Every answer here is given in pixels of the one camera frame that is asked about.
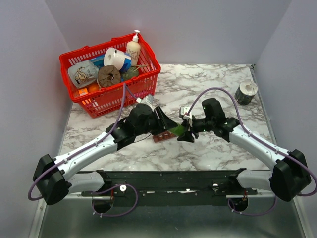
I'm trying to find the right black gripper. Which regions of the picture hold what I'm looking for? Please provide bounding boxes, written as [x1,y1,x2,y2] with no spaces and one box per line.
[177,114,215,143]

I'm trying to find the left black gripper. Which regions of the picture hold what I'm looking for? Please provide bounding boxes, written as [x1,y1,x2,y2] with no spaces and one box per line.
[135,106,177,137]

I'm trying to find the green pill bottle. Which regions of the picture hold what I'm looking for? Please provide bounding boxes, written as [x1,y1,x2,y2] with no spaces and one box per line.
[169,124,186,136]

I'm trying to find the brown weekly pill organizer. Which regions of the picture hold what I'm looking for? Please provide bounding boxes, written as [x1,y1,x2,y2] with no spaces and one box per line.
[152,131,176,143]

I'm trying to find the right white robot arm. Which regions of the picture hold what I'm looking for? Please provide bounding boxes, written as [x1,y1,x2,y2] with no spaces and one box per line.
[178,98,311,201]

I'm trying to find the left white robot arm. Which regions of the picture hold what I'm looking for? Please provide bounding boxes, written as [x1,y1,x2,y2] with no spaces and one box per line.
[33,103,178,205]

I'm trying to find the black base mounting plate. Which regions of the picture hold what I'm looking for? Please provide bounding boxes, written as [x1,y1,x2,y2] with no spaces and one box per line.
[51,170,290,207]

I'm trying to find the green round vegetable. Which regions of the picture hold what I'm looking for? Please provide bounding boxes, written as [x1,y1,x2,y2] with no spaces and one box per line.
[121,66,139,81]

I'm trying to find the camouflage tape roll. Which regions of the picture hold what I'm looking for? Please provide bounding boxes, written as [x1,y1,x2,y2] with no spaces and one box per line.
[234,80,258,105]

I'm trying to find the brown paper roll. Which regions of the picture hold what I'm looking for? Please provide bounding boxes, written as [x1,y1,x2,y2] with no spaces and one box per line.
[97,65,121,88]

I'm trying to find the orange fruit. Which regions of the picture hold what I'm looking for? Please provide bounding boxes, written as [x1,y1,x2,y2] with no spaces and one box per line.
[87,83,100,93]

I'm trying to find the white lotion pump bottle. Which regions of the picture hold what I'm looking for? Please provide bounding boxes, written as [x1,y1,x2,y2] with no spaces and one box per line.
[126,30,141,66]

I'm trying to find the white toilet paper roll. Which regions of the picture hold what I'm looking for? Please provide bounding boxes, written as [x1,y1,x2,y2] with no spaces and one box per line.
[104,48,132,73]

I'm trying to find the red plastic shopping basket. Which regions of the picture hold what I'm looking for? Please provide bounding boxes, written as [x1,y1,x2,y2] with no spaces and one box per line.
[59,31,161,118]

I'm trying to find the orange small box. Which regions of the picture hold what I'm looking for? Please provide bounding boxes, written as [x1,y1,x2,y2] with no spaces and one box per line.
[77,88,89,97]

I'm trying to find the blue package in basket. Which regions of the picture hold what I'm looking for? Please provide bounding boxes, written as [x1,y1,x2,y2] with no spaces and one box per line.
[89,55,105,69]

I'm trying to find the white cartoon pouch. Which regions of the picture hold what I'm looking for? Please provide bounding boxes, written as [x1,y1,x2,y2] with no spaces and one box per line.
[67,60,99,89]

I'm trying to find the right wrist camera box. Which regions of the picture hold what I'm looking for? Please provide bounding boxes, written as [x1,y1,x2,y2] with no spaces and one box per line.
[179,106,192,120]

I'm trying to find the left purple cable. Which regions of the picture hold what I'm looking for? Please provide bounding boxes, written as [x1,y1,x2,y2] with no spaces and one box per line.
[27,84,142,218]

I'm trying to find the purple cable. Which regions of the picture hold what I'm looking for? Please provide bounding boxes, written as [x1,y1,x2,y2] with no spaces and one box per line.
[185,87,317,217]
[27,84,142,218]

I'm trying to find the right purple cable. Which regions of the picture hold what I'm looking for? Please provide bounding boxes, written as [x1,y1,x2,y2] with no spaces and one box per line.
[185,87,317,217]

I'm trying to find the aluminium rail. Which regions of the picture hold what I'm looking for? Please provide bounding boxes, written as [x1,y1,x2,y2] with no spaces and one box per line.
[39,177,302,199]

